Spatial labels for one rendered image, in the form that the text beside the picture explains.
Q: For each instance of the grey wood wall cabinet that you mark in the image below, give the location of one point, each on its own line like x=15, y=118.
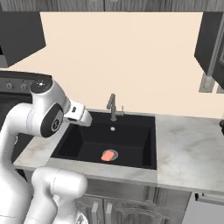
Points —
x=116, y=5

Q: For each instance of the grey base cabinet door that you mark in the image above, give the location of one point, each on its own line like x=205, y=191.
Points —
x=87, y=210
x=137, y=211

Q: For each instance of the black sink basin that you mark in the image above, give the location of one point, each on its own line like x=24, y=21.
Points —
x=87, y=137

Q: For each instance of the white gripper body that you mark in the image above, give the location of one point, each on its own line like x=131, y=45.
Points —
x=84, y=119

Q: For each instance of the black round object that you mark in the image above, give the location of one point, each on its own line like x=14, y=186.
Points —
x=222, y=127

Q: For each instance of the orange bar soap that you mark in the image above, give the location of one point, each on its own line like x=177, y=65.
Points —
x=108, y=155

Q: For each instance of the grey dishwasher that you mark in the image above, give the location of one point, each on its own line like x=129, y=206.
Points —
x=204, y=213

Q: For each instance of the dark range hood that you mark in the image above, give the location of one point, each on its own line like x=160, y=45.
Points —
x=20, y=35

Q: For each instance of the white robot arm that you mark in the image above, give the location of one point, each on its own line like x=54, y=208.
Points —
x=17, y=175

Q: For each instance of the black stove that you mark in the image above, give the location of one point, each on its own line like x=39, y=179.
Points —
x=11, y=96

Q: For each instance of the grey stove knob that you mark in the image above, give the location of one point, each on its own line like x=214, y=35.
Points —
x=9, y=86
x=23, y=86

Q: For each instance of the grey sink tap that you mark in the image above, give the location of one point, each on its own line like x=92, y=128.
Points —
x=112, y=108

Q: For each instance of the dark open cabinet door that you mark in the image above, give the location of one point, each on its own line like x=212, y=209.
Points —
x=219, y=73
x=205, y=40

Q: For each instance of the grey sink drain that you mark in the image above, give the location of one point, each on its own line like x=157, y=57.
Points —
x=115, y=153

